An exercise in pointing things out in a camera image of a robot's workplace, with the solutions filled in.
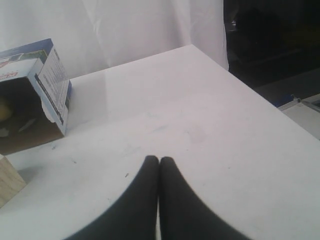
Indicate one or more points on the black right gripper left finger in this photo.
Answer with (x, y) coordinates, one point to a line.
(133, 216)

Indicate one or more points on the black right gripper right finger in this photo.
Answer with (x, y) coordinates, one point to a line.
(182, 214)

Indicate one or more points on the yellow tennis ball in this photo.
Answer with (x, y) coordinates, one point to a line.
(5, 110)

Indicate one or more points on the light wooden cube block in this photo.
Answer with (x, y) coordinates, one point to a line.
(11, 183)

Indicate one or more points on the blue white cardboard box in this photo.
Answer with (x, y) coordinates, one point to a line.
(35, 83)

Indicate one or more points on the white backdrop curtain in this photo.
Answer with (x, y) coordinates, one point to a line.
(92, 35)

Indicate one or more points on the dark background equipment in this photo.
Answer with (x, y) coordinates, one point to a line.
(273, 46)

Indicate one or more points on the grey metal frame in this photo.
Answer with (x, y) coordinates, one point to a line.
(305, 112)

